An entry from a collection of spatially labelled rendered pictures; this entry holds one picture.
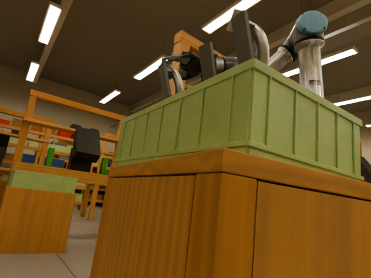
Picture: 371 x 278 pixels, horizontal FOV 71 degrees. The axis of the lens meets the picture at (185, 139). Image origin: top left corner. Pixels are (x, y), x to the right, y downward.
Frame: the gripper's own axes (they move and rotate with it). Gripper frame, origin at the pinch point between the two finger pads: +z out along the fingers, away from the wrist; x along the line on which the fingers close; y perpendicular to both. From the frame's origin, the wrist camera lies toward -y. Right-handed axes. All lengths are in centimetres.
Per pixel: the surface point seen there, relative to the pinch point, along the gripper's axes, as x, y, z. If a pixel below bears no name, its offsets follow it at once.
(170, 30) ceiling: -122, 507, -267
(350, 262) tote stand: -4, -77, -3
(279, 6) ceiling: -11, 331, -401
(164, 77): -0.5, -8.0, 5.1
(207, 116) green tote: 9.3, -46.4, 14.8
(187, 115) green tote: 5.6, -39.9, 15.0
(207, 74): 7.9, -23.7, 0.1
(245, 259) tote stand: 2, -71, 22
